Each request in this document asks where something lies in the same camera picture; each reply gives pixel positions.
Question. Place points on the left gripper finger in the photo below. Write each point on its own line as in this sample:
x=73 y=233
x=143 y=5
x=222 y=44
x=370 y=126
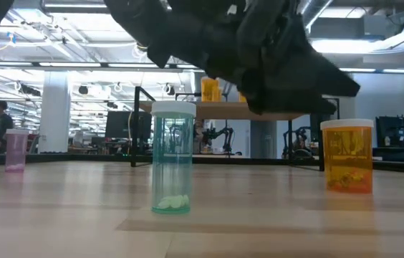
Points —
x=295 y=104
x=323 y=79

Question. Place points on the large orange medicine bottle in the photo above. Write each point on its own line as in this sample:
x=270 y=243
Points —
x=347 y=161
x=209 y=91

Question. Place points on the tall green bottle white tablets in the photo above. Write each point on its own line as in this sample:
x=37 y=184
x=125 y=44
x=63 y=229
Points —
x=172 y=161

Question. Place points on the pink medicine bottle white cap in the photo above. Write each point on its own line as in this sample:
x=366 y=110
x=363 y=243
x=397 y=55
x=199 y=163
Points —
x=16 y=154

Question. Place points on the background black robot arm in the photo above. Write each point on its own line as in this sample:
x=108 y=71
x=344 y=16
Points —
x=297 y=141
x=220 y=134

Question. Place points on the black storage cabinet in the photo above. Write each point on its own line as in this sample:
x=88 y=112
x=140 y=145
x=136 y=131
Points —
x=400 y=130

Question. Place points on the black background monitor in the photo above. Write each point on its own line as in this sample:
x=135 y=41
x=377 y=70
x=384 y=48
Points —
x=116 y=125

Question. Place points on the long ceiling light bar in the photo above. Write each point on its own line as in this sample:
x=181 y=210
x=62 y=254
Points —
x=69 y=65

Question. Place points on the white pillar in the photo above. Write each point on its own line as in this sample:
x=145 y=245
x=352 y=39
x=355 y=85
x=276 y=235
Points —
x=55 y=114

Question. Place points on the person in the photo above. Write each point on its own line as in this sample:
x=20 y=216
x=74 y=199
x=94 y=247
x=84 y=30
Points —
x=1 y=125

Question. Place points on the wooden shelf black metal frame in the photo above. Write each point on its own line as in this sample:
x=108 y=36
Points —
x=223 y=111

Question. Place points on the black aluminium table frame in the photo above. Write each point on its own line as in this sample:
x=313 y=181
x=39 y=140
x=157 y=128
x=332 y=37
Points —
x=80 y=158

